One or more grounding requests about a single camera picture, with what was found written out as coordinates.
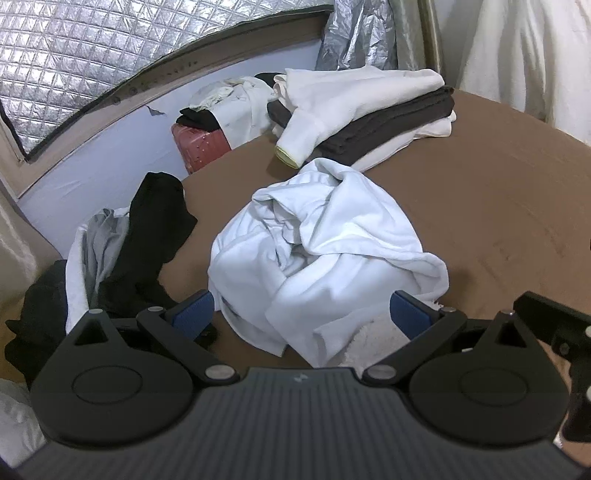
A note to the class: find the white sweatshirt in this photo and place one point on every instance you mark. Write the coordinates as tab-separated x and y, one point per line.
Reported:
323	258

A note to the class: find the red suitcase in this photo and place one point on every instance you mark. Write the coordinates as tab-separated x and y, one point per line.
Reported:
198	147

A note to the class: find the grey garment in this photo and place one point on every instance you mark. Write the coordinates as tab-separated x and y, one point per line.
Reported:
99	249

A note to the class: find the dark garment pile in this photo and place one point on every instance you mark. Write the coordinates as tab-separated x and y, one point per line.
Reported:
41	314

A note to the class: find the white fluffy blanket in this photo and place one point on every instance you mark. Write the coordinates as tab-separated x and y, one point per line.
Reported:
521	55

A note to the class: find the white cloth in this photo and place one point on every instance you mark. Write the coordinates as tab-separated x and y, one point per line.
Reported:
18	415

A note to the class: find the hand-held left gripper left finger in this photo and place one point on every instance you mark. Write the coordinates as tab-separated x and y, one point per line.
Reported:
194	314

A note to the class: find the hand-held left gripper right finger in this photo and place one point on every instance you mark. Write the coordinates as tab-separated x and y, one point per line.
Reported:
408	316

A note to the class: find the white folded garment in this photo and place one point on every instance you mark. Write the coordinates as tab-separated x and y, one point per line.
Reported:
431	128

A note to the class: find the black garment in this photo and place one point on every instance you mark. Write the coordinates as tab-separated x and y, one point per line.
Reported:
152	221

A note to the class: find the white crumpled garment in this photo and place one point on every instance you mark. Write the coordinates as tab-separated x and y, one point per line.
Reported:
76	286

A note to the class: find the silver quilted insulation sheet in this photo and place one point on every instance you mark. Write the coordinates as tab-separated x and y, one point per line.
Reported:
92	55

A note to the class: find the beige curtain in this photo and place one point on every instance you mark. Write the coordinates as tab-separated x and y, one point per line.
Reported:
420	32
23	249

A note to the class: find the silver foil sheet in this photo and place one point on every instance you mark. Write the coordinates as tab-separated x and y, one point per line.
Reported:
360	32

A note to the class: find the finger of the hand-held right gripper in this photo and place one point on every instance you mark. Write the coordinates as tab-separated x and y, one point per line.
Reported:
554	314

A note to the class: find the black cloth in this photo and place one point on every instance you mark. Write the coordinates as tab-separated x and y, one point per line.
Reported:
201	119

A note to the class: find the white shirt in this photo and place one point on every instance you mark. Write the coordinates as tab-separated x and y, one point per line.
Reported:
244	110

